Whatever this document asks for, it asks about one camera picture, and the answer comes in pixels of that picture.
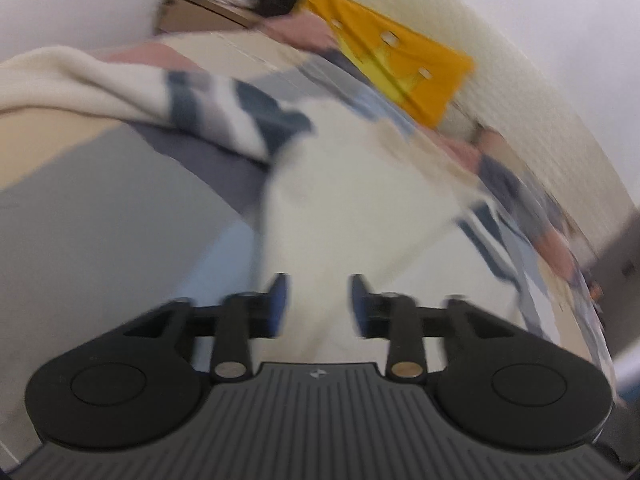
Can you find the row of cosmetic bottles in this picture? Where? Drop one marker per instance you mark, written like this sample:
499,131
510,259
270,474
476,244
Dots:
595,289

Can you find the yellow crown print pillow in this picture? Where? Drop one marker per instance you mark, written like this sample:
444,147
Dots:
440,85

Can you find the cream quilted headboard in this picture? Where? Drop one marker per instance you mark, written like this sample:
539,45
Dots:
540,110

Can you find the cardboard box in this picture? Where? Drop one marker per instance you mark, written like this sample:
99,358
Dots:
200,15

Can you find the checkered patchwork duvet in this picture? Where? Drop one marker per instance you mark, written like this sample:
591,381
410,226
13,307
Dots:
100,220

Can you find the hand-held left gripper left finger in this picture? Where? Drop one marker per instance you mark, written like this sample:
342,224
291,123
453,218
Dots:
277,305

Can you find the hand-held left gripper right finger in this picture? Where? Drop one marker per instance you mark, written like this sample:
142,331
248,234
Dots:
361,305

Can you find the grey wardrobe with niche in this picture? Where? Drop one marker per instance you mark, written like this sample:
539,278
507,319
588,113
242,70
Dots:
617,310

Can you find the cream and navy sweater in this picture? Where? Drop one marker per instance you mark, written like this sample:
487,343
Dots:
340,200

